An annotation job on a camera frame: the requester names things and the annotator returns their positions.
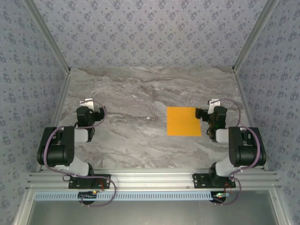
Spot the orange paper sheet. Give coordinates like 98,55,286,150
166,107,202,137

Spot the long aluminium mounting beam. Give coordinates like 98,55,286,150
26,170,282,190

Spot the grey metal panel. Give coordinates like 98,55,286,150
28,200,279,225

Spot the left aluminium panel bar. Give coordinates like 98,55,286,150
13,189,36,225

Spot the aluminium panel bar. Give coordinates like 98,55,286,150
269,189,292,225
13,189,36,225

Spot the right aluminium panel bar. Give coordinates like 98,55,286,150
269,189,292,225

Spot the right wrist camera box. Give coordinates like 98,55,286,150
195,98,221,120

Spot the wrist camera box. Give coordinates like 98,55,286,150
195,98,221,120
79,98,106,120

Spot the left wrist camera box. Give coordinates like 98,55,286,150
79,98,106,120

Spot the left aluminium table rail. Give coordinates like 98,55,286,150
36,70,72,173

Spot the aluminium table rail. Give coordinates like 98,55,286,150
233,70,269,171
36,70,72,173

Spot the right aluminium table rail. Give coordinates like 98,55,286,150
233,70,269,171

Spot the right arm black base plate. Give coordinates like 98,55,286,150
192,172,236,189

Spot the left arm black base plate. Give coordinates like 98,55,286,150
68,173,111,189

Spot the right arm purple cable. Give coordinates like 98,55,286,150
210,98,262,207

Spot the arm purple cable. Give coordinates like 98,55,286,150
210,98,262,207
43,99,117,208

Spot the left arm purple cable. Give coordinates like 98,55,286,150
43,99,117,208

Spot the pale slotted cable duct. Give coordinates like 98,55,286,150
34,191,218,201

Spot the right aluminium frame post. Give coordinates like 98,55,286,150
231,0,281,74

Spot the aluminium frame post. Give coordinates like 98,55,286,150
231,0,281,74
22,0,72,74

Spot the left aluminium frame post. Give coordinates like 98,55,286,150
22,0,72,74

